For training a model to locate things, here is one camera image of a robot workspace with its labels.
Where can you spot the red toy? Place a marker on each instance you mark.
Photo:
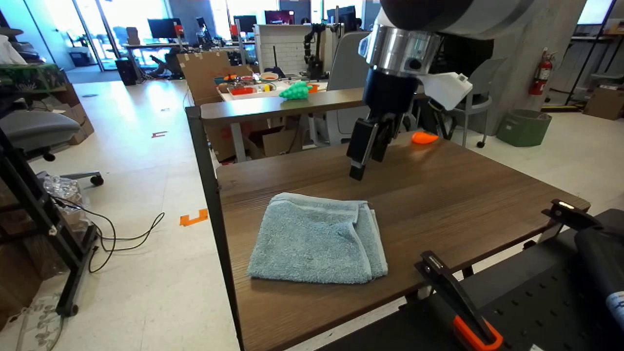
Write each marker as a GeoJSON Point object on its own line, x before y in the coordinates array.
{"type": "Point", "coordinates": [243, 90]}

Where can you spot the brown cardboard box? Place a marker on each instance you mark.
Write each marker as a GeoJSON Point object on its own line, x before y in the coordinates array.
{"type": "Point", "coordinates": [605, 102]}

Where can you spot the large cardboard panel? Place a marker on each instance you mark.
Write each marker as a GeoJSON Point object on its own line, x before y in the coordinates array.
{"type": "Point", "coordinates": [207, 71]}

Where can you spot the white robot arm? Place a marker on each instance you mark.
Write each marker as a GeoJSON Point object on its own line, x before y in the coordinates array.
{"type": "Point", "coordinates": [416, 32]}

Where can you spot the cardboard box under table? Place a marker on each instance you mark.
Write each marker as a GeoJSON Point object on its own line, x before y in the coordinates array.
{"type": "Point", "coordinates": [276, 141]}

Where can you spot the white board with toys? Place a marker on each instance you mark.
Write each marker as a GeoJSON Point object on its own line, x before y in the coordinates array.
{"type": "Point", "coordinates": [260, 84]}

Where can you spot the red fire extinguisher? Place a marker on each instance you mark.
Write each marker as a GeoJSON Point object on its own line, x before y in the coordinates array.
{"type": "Point", "coordinates": [541, 73]}

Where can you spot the orange floor tape mark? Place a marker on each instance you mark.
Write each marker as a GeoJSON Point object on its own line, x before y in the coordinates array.
{"type": "Point", "coordinates": [194, 219]}

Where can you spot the black metal stand frame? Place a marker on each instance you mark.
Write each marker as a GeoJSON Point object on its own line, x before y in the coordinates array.
{"type": "Point", "coordinates": [46, 221]}

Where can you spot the green plastic object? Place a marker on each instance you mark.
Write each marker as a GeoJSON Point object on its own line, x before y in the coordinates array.
{"type": "Point", "coordinates": [295, 90]}

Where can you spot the grey rolling chair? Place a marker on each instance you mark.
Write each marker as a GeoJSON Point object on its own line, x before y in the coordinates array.
{"type": "Point", "coordinates": [36, 127]}

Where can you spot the green round bin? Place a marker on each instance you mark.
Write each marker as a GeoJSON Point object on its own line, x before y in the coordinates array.
{"type": "Point", "coordinates": [523, 127]}

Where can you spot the black background robot arm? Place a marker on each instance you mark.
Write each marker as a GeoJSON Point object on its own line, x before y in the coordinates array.
{"type": "Point", "coordinates": [315, 51]}

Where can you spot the orange carrot-shaped toy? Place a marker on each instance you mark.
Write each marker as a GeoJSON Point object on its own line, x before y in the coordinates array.
{"type": "Point", "coordinates": [424, 137]}

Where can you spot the grey table leg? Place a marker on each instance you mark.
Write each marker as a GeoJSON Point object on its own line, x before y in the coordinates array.
{"type": "Point", "coordinates": [239, 141]}

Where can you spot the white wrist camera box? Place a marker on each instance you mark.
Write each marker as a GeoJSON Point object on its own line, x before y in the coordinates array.
{"type": "Point", "coordinates": [449, 88]}

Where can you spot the black computer monitor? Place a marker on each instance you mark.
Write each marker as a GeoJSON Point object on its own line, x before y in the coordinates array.
{"type": "Point", "coordinates": [342, 14]}
{"type": "Point", "coordinates": [246, 24]}
{"type": "Point", "coordinates": [165, 28]}

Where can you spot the grey chair backrest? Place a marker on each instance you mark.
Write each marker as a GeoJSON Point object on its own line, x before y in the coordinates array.
{"type": "Point", "coordinates": [348, 61]}

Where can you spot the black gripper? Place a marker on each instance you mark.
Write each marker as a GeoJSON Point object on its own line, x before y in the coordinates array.
{"type": "Point", "coordinates": [389, 94]}

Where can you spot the white chair with castors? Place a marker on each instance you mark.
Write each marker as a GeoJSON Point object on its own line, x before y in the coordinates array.
{"type": "Point", "coordinates": [480, 104]}

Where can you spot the black perforated mounting board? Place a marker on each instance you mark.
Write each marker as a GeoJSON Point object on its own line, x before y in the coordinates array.
{"type": "Point", "coordinates": [539, 299]}

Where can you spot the long wooden side table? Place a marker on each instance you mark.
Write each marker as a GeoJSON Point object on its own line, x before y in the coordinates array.
{"type": "Point", "coordinates": [280, 108]}

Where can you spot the blue terry towel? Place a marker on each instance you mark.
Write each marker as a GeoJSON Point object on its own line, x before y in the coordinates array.
{"type": "Point", "coordinates": [313, 240]}

